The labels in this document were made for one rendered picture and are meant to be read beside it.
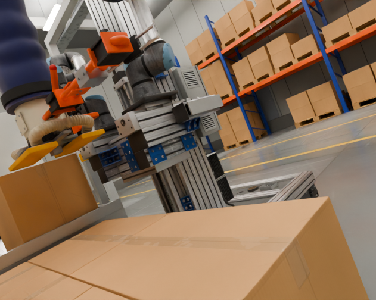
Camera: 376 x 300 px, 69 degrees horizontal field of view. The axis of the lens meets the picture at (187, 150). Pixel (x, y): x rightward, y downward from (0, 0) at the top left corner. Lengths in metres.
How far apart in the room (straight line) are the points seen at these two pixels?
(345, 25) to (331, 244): 7.25
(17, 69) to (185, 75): 0.99
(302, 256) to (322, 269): 0.07
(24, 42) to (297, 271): 1.16
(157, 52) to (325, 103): 6.81
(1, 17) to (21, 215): 0.87
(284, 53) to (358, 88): 2.02
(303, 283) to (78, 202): 1.32
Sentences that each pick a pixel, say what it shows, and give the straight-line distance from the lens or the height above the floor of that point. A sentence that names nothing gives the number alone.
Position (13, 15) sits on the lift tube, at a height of 1.46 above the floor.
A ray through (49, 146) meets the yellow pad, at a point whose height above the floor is 0.93.
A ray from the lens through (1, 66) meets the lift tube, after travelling 1.27.
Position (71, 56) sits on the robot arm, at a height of 1.59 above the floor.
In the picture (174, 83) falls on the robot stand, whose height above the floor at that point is 1.15.
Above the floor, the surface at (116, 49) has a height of 1.03.
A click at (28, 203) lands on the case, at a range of 1.59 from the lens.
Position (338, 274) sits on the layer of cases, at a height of 0.41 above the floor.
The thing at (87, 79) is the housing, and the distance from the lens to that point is 0.82.
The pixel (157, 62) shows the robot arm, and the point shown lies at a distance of 1.40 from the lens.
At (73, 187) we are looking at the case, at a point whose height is 0.77.
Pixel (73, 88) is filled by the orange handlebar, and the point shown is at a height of 1.04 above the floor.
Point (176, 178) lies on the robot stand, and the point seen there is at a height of 0.59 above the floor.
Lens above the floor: 0.77
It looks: 1 degrees down
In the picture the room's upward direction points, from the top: 22 degrees counter-clockwise
